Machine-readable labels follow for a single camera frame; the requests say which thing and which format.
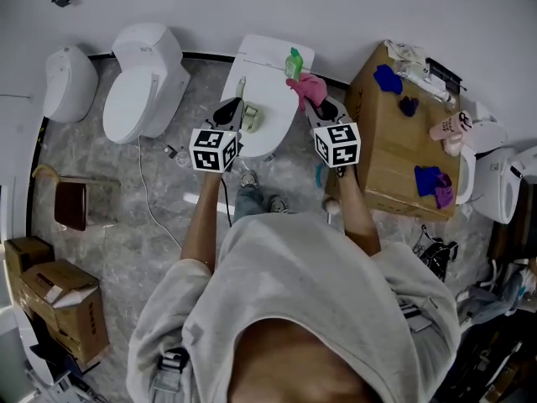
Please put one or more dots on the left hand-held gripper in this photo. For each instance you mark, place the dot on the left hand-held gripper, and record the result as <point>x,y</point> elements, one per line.
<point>210,149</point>

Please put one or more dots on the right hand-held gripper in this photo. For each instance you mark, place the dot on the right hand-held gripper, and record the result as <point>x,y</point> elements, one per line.
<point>340,145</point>

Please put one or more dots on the pink fluffy cloth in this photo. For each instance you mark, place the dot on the pink fluffy cloth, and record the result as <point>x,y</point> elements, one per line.
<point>312,90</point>

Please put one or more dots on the person's left forearm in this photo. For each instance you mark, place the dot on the person's left forearm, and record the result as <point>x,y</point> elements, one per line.
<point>203,221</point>

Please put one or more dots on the person's right forearm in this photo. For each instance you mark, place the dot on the person's right forearm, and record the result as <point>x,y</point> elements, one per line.
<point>356,212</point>

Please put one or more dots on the white toilet with flat lid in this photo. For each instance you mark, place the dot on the white toilet with flat lid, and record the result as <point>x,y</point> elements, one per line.
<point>268,99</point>

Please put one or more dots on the white toilet with tall tank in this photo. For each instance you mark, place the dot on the white toilet with tall tank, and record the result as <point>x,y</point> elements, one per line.
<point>138,95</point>

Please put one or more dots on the white fluffy round brush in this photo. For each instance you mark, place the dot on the white fluffy round brush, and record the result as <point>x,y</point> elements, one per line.
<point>331,205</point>

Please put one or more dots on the green detergent bottle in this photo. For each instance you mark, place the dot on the green detergent bottle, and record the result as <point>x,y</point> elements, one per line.
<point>293,63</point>

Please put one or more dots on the small round floor gadget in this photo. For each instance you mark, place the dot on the small round floor gadget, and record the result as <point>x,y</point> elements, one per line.
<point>181,158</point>

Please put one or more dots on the grey sneaker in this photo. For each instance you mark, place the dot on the grey sneaker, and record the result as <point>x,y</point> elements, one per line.
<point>277,204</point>
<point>248,180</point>

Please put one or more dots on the blue glove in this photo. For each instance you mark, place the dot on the blue glove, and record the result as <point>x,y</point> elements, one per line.
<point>425,181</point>
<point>388,79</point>

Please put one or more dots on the large cardboard box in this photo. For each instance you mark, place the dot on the large cardboard box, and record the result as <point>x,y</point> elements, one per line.
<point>386,149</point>

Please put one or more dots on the dark navy glove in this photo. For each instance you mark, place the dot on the dark navy glove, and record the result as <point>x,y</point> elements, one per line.
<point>409,106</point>

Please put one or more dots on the blue jeans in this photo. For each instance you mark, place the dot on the blue jeans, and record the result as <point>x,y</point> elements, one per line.
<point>247,204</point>

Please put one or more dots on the white rag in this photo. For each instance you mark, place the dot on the white rag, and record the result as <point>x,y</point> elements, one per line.
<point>405,50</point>

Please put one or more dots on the clear plastic bag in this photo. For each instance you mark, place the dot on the clear plastic bag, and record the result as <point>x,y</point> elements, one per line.
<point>423,82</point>

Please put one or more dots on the black flat case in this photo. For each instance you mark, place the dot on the black flat case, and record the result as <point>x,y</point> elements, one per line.
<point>446,74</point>

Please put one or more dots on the purple glove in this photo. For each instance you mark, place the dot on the purple glove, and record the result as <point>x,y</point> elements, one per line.
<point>444,193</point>

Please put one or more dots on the white curved plastic part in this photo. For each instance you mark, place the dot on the white curved plastic part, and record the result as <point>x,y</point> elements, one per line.
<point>465,174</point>

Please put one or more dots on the grey sweatshirt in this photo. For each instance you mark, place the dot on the grey sweatshirt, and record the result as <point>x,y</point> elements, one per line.
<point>293,279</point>

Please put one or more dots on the wooden chair brown seat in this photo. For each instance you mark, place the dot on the wooden chair brown seat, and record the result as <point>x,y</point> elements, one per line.
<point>71,202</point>

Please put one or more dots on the closed small cardboard box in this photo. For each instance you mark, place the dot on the closed small cardboard box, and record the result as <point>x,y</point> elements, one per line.
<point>25,254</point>

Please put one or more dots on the pile of grey clothes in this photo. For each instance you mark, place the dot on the pile of grey clothes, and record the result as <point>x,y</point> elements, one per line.
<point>491,300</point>

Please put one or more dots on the open cardboard box with flaps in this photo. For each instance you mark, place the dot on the open cardboard box with flaps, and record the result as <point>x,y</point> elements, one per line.
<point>71,309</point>

